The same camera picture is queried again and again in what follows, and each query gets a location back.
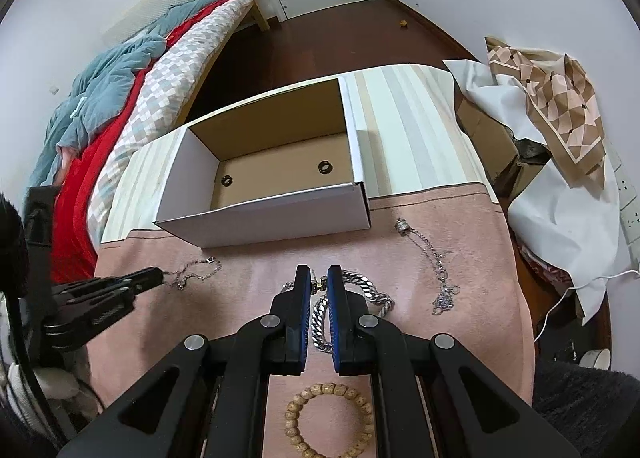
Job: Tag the brown cardboard box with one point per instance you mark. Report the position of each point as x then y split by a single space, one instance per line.
490 137

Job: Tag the blue-grey quilt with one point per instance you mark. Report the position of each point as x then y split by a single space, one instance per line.
105 77

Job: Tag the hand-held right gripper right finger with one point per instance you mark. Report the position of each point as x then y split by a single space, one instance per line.
335 328

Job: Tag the white tape roll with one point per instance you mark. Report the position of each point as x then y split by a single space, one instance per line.
597 359

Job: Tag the checkered quilt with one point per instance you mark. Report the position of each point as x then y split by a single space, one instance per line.
190 57

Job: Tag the white sheet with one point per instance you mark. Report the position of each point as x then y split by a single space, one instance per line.
565 218

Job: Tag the white cardboard box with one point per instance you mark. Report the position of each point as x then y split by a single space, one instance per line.
280 218

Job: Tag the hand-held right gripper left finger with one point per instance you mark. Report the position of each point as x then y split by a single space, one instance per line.
301 328

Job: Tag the brown patterned scarf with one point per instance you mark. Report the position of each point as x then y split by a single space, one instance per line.
555 92

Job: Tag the pink and striped tablecloth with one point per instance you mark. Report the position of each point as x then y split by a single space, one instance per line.
240 263

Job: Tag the wooden bed frame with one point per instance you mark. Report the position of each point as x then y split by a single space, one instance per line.
261 17

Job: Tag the dark fuzzy cloth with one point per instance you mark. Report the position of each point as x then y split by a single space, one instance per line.
590 408

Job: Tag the white power strip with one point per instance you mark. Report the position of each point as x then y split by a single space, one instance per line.
631 218

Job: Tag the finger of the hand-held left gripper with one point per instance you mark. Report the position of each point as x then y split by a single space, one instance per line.
150 279
112 305

